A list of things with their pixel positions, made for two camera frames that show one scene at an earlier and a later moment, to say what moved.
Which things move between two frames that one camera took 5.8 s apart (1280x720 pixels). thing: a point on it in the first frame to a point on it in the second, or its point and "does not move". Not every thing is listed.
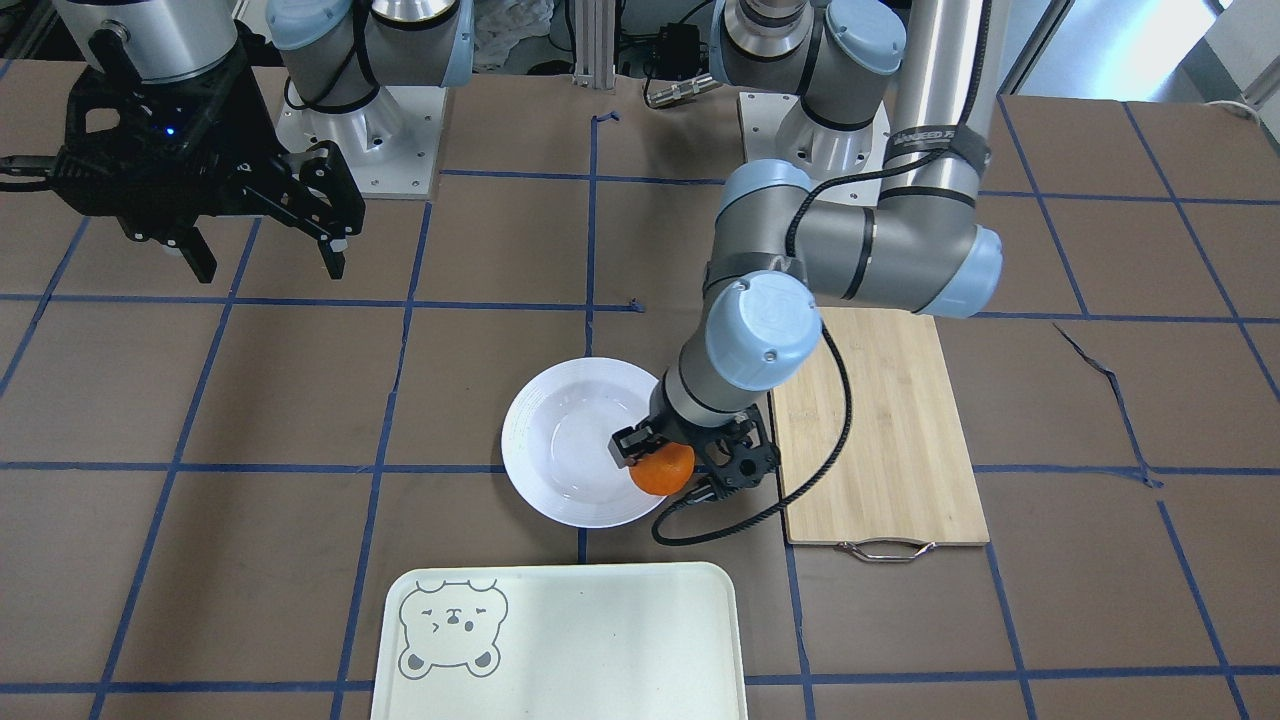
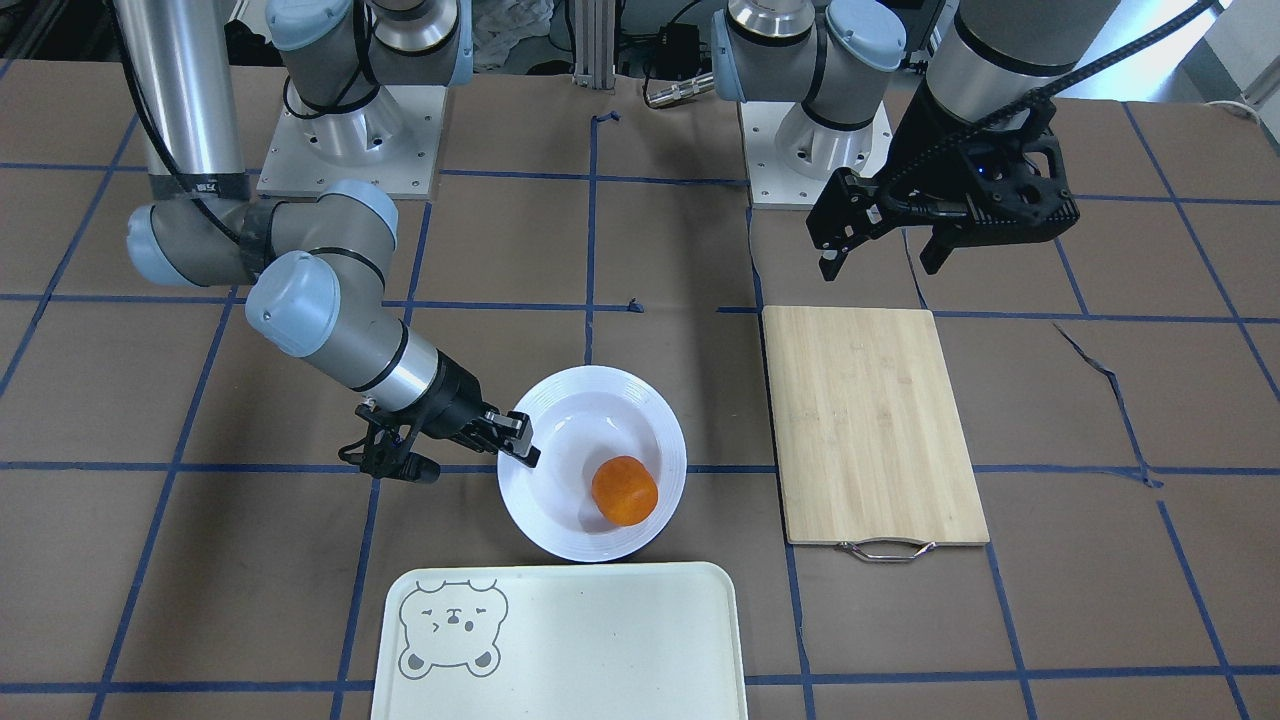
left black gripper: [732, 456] to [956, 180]
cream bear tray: [575, 641] does not move
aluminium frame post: [594, 44] does not move
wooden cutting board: [907, 478] does not move
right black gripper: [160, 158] to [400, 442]
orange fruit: [666, 472] to [624, 490]
